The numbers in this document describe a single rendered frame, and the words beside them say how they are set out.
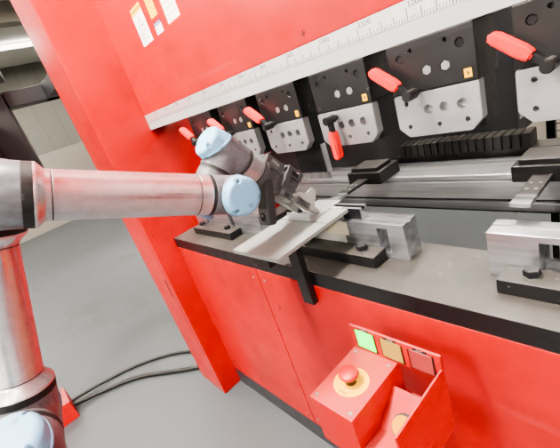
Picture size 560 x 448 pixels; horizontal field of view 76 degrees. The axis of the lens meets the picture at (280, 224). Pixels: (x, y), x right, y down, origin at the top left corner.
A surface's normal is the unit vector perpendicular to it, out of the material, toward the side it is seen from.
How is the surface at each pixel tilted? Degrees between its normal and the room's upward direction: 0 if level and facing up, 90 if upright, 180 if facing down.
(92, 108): 90
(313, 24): 90
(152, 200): 102
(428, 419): 90
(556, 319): 0
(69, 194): 86
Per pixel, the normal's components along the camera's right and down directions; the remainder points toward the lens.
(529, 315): -0.31, -0.89
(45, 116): 0.69, 0.04
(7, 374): 0.45, 0.14
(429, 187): -0.70, 0.46
